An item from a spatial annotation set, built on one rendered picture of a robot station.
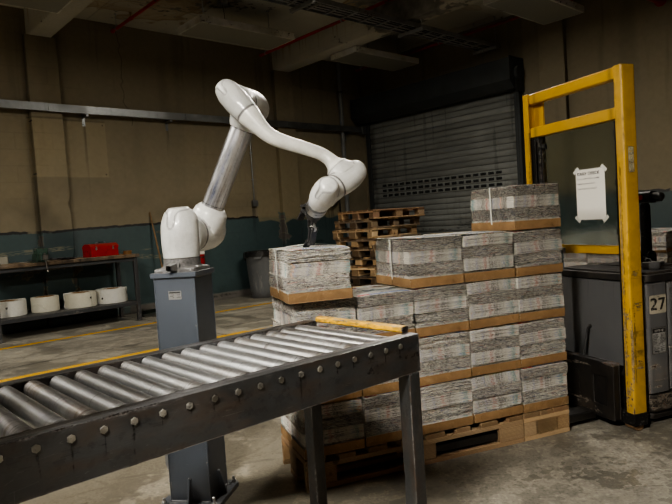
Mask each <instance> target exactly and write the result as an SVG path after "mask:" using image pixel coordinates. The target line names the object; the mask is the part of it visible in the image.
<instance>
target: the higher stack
mask: <svg viewBox="0 0 672 504"><path fill-rule="evenodd" d="M554 197H558V183H544V184H526V185H512V186H502V187H496V188H489V189H480V190H474V191H471V201H470V202H471V208H472V209H471V214H472V221H473V222H472V223H488V222H491V225H492V222H510V221H525V220H538V219H551V218H560V217H559V216H561V213H560V211H561V210H560V208H559V207H560V205H559V202H558V199H559V198H554ZM495 231H508V232H509V233H513V236H511V237H512V238H513V239H512V240H513V243H512V244H513V256H514V257H513V264H514V265H513V267H514V268H521V267H530V266H539V265H548V264H557V263H562V257H561V255H562V254H561V250H562V249H563V248H562V245H561V243H562V239H561V233H559V232H560V231H561V230H560V229H556V228H555V227H545V228H533V229H522V230H495ZM510 278H515V284H516V285H515V286H516V287H515V288H516V289H515V290H514V291H515V292H516V293H515V298H516V300H518V302H517V303H518V309H517V313H519V314H521V313H528V312H535V311H542V310H550V309H557V308H563V307H564V306H565V305H564V295H562V294H563V286H562V276H561V273H555V272H552V273H544V274H535V275H527V276H518V277H517V276H515V277H510ZM515 324H518V325H519V328H518V329H519V331H518V332H519V335H518V337H519V339H518V341H519V343H518V344H519V347H520V349H519V352H520V354H519V355H520V358H519V359H526V358H532V357H538V356H544V355H549V354H555V353H560V352H565V349H566V348H565V347H566V345H565V344H566V343H565V339H566V331H565V329H566V328H565V327H564V326H565V324H564V318H562V317H553V318H546V319H539V320H532V321H525V322H516V323H515ZM567 363H568V362H565V361H556V362H551V363H546V364H540V365H535V366H529V367H524V368H518V370H519V373H520V374H519V375H520V380H521V388H522V389H521V393H522V394H521V395H522V404H523V405H526V404H530V403H535V402H540V401H545V400H549V399H554V398H559V397H564V396H567V394H568V389H567V388H568V387H567V384H568V383H567V375H566V373H567V372H568V369H567V368H568V365H567ZM520 415H522V419H523V421H524V423H523V427H524V441H525V442H526V441H530V440H534V439H538V438H543V437H547V436H551V435H555V434H560V433H564V432H568V431H570V427H569V405H567V404H565V405H560V406H555V407H551V408H546V409H542V410H537V411H532V412H528V413H520Z"/></svg>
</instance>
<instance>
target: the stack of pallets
mask: <svg viewBox="0 0 672 504"><path fill-rule="evenodd" d="M422 209H423V210H422ZM409 210H414V212H415V215H409ZM348 214H352V219H348ZM417 214H418V215H417ZM423 215H425V214H424V207H409V208H390V209H372V210H359V211H347V212H338V221H334V224H335V230H336V231H332V232H333V240H335V241H336V243H337V245H344V246H346V242H351V246H347V247H350V248H351V251H352V254H351V258H352V259H350V260H355V263H350V268H351V269H350V270H352V272H350V275H349V276H350V279H353V281H350V282H351V283H350V284H351V287H357V286H366V285H382V283H377V281H376V274H377V273H378V272H377V269H376V265H377V264H376V259H375V258H376V256H375V255H374V253H373V249H372V246H371V245H374V244H376V240H382V239H375V238H388V237H403V236H417V235H421V233H419V234H417V225H420V223H419V219H420V216H423ZM409 216H411V217H409ZM406 219H410V224H404V220H406ZM387 221H389V223H390V225H387ZM366 222H367V223H366ZM346 223H350V228H345V224H346ZM367 225H368V226H367ZM401 228H407V233H400V229H401ZM383 230H388V234H383ZM364 232H367V235H364ZM343 233H349V237H343ZM368 241H369V244H368ZM370 266H371V267H370Z"/></svg>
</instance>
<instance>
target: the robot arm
mask: <svg viewBox="0 0 672 504"><path fill-rule="evenodd" d="M215 93H216V96H217V98H218V100H219V102H220V103H221V105H222V106H223V107H224V108H225V109H226V110H227V112H228V113H229V114H230V120H229V121H230V125H231V126H230V129H229V131H228V134H227V137H226V140H225V142H224V145H223V148H222V150H221V153H220V156H219V159H218V161H217V164H216V167H215V169H214V172H213V175H212V177H211V180H210V183H209V186H208V188H207V191H206V194H205V196H204V199H203V202H200V203H198V204H197V205H195V207H194V209H191V208H189V207H188V206H182V207H173V208H168V209H167V210H166V212H165V213H164V215H163V217H162V221H161V245H162V252H163V267H162V268H159V269H156V270H154V273H155V274H156V273H174V272H194V271H197V270H202V269H207V268H210V265H208V264H201V259H200V251H206V250H210V249H213V248H215V247H217V246H218V245H219V244H221V242H222V241H223V240H224V237H225V234H226V219H227V215H226V212H225V210H224V207H225V204H226V202H227V199H228V196H229V194H230V191H231V188H232V186H233V183H234V180H235V178H236V175H237V172H238V170H239V167H240V165H241V162H242V159H243V157H244V154H245V151H246V149H247V146H248V143H249V141H250V138H251V135H252V134H255V135H256V136H258V137H259V138H260V139H262V140H263V141H265V142H266V143H268V144H270V145H272V146H275V147H277V148H280V149H284V150H287V151H291V152H294V153H298V154H301V155H305V156H309V157H312V158H315V159H317V160H319V161H321V162H322V163H324V164H325V166H326V167H327V170H328V173H327V175H328V176H325V177H322V178H320V179H319V180H318V181H317V182H316V183H315V184H314V186H313V187H312V189H311V192H310V195H309V199H308V202H306V203H305V204H301V205H300V207H301V209H300V213H299V215H298V218H297V221H301V220H304V218H305V216H306V218H307V222H308V225H307V227H308V239H306V241H305V243H304V244H303V248H304V247H310V246H312V245H315V241H316V235H317V231H318V227H316V222H317V221H319V220H320V219H321V217H323V216H324V215H325V213H326V212H327V210H328V209H329V208H330V207H332V206H333V205H334V204H335V203H336V202H337V201H338V200H340V199H341V198H342V197H343V196H345V195H347V194H349V193H351V192H352V191H354V190H355V189H356V188H357V187H359V186H360V185H361V183H362V182H363V180H364V179H365V177H366V175H367V169H366V166H365V165H364V164H363V163H362V162H361V161H359V160H352V161H351V160H347V159H345V158H339V157H337V156H336V155H334V154H333V153H331V152H330V151H328V150H327V149H325V148H323V147H320V146H317V145H315V144H312V143H309V142H306V141H303V140H300V139H297V138H294V137H291V136H288V135H285V134H282V133H280V132H278V131H276V130H274V129H273V128H272V127H271V126H270V125H269V124H268V123H267V121H266V118H267V117H268V114H269V104H268V102H267V100H266V98H265V97H264V96H263V95H262V94H260V93H259V92H257V91H255V90H253V89H251V88H247V87H244V86H242V85H240V84H237V83H236V82H234V81H232V80H230V79H223V80H221V81H220V82H219V83H218V84H217V85H216V87H215ZM305 207H306V209H305ZM309 225H312V226H309Z"/></svg>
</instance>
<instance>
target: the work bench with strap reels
mask: <svg viewBox="0 0 672 504"><path fill-rule="evenodd" d="M96 243H100V244H87V245H83V247H82V250H83V257H77V258H74V259H64V260H61V259H59V260H57V259H56V260H47V266H48V269H55V268H65V267H76V266H86V265H96V264H107V263H115V268H116V280H117V287H108V288H101V289H96V290H89V291H86V290H84V291H77V292H69V293H64V294H63V298H64V306H62V307H60V303H59V295H43V296H36V297H31V298H30V304H31V311H27V302H26V299H25V298H19V299H7V300H0V344H2V343H5V342H3V338H2V328H1V325H5V324H12V323H19V322H25V321H32V320H39V319H46V318H52V317H59V316H66V315H73V314H80V313H86V312H93V311H100V310H107V309H113V308H119V315H120V316H118V317H126V316H124V307H127V306H134V305H136V310H137V320H136V321H140V320H144V319H142V310H141V298H140V286H139V274H138V262H137V257H140V256H139V254H126V255H123V254H119V251H118V247H119V246H118V244H117V243H116V242H113V243H105V242H104V243H102V242H96ZM127 261H132V262H133V274H134V286H135V298H136V300H130V299H128V296H127V287H126V286H125V287H122V283H121V271H120V262H127ZM45 269H47V268H46V263H45V262H38V263H30V262H18V263H9V264H2V265H0V274H3V273H13V272H24V271H34V270H45Z"/></svg>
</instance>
